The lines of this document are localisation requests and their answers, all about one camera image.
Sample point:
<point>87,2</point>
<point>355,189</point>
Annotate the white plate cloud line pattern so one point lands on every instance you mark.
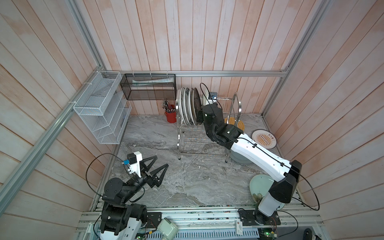
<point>179,107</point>

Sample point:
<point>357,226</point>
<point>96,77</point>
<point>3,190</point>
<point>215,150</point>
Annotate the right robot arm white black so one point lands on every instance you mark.
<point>285,174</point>

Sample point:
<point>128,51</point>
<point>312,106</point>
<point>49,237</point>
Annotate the white plate green text rim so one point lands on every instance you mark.
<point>184,106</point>

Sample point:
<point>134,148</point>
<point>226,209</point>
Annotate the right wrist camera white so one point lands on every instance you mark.
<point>212,96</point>

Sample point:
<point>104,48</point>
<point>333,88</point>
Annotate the small orange sunburst plate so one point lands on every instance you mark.
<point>264,138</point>

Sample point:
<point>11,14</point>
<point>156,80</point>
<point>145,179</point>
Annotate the red utensil cup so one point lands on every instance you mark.
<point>171,116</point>

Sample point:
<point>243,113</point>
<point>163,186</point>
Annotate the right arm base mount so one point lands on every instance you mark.
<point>255,218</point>

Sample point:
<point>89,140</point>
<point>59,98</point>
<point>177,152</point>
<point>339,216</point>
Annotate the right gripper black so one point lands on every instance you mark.
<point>204,110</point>

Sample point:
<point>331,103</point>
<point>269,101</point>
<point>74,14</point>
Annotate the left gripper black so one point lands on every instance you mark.
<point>154,180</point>

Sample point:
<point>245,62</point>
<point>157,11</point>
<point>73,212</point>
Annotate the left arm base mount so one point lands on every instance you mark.
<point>152,220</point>

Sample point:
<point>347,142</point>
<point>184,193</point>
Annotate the cream plate red berry pattern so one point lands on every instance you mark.
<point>206,100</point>

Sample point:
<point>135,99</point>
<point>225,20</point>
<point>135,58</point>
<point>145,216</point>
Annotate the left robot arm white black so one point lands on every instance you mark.
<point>122,218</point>

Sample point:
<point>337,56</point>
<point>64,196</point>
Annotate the large orange sunburst plate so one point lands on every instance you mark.
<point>189,108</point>

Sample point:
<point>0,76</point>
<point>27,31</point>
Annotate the black round plate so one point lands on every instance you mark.
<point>196,101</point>

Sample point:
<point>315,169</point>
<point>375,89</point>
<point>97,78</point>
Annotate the yellow woven round trivet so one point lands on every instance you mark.
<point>232,121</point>

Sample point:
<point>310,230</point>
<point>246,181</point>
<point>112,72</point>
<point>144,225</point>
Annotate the black mesh wall basket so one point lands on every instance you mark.
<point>140,87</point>

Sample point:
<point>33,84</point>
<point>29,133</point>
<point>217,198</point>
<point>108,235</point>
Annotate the grey green plain plate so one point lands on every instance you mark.
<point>240,159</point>

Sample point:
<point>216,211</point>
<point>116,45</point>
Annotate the stainless steel dish rack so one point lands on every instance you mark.
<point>193,140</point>

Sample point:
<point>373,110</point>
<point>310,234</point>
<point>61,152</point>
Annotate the white wire mesh shelf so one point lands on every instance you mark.
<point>103,108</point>

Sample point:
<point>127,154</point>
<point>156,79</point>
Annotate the white green box device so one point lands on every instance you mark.
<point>168,229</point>

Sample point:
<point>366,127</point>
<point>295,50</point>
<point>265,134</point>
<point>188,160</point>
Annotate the utensils in red cup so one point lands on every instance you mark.
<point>169,108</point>

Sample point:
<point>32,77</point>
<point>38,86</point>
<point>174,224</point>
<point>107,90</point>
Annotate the light green lotus plate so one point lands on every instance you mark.
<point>259,188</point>

